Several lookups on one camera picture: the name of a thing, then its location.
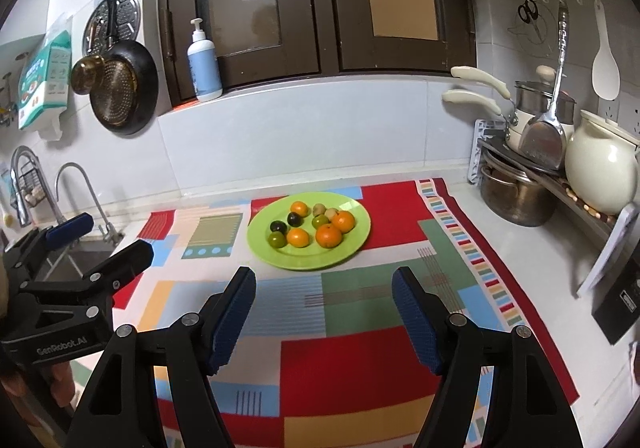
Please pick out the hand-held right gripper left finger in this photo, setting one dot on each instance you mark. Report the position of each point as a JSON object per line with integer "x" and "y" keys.
{"x": 232, "y": 323}

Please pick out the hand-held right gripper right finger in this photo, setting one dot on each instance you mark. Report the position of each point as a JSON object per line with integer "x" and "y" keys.
{"x": 415, "y": 323}

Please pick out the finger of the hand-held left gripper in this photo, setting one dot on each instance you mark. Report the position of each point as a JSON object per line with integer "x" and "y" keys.
{"x": 125, "y": 260}
{"x": 70, "y": 228}

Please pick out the green plastic plate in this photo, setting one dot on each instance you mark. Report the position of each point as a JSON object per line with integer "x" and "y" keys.
{"x": 305, "y": 260}

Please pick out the dark green lime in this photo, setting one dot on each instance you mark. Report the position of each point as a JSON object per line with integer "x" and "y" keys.
{"x": 277, "y": 226}

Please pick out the orange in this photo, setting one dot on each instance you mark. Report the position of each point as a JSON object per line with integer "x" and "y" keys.
{"x": 299, "y": 206}
{"x": 344, "y": 220}
{"x": 298, "y": 237}
{"x": 328, "y": 234}

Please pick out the dark plum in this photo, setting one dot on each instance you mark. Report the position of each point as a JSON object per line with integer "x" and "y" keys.
{"x": 293, "y": 217}

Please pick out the brown round fruit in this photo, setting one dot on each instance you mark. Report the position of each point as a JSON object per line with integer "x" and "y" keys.
{"x": 318, "y": 209}
{"x": 330, "y": 213}

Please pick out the person's left hand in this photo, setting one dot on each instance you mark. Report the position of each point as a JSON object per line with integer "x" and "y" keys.
{"x": 60, "y": 380}

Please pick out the steel sink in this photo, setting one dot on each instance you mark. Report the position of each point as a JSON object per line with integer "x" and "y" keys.
{"x": 75, "y": 260}

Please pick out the thin curved metal faucet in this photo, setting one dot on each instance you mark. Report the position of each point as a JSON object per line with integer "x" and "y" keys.
{"x": 75, "y": 168}

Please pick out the colourful patchwork mat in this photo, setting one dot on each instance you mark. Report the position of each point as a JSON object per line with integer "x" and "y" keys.
{"x": 350, "y": 368}

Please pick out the spring neck metal faucet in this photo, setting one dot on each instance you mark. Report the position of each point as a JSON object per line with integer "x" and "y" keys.
{"x": 20, "y": 156}

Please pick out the black frying pan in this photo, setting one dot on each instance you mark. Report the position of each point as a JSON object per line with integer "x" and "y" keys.
{"x": 140, "y": 93}

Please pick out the teal tissue pack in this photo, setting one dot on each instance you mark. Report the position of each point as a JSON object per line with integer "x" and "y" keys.
{"x": 45, "y": 78}

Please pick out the brass ladle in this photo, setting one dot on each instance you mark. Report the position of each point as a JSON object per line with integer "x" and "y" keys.
{"x": 87, "y": 76}

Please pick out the stainless steel pot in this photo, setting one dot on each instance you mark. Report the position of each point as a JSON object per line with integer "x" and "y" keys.
{"x": 520, "y": 198}

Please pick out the metal pot rack shelf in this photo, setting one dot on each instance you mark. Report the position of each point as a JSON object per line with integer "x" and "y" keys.
{"x": 555, "y": 183}

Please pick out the white blue pump bottle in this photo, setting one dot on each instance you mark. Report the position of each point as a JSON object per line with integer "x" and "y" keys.
{"x": 205, "y": 73}

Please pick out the wooden bead trivet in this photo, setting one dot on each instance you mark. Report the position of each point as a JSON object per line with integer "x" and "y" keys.
{"x": 582, "y": 205}

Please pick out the black box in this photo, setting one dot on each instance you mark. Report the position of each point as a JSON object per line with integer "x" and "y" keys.
{"x": 620, "y": 303}

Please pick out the white slotted plastic board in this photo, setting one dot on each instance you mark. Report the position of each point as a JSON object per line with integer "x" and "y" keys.
{"x": 487, "y": 128}

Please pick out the white cutting board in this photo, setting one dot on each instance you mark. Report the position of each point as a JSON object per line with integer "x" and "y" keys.
{"x": 612, "y": 248}

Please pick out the round metal steamer plate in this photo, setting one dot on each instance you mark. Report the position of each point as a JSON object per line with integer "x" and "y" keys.
{"x": 127, "y": 13}

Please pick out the metal spatula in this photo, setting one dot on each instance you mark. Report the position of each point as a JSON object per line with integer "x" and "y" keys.
{"x": 542, "y": 138}

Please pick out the cream ceramic pot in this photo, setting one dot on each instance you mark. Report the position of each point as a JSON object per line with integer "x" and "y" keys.
{"x": 600, "y": 168}

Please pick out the white rice paddle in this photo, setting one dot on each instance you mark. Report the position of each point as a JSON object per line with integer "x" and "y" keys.
{"x": 606, "y": 73}

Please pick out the black scissors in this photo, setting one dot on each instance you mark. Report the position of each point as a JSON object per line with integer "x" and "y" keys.
{"x": 527, "y": 11}

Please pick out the white wall socket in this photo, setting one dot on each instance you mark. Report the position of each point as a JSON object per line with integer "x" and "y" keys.
{"x": 612, "y": 113}

